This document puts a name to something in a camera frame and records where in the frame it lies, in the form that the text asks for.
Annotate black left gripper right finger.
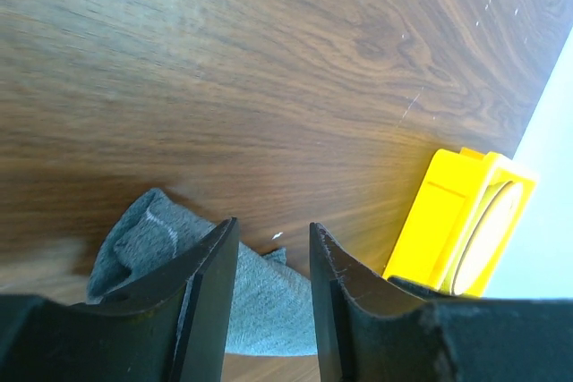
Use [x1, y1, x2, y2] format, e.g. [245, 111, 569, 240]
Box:
[309, 223, 572, 381]

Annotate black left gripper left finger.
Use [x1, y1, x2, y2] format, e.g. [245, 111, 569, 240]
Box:
[1, 218, 239, 381]

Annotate grey cloth napkin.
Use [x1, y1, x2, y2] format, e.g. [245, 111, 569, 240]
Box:
[86, 188, 317, 357]

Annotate yellow plastic tray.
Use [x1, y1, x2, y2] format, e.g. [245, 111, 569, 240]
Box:
[382, 148, 538, 297]

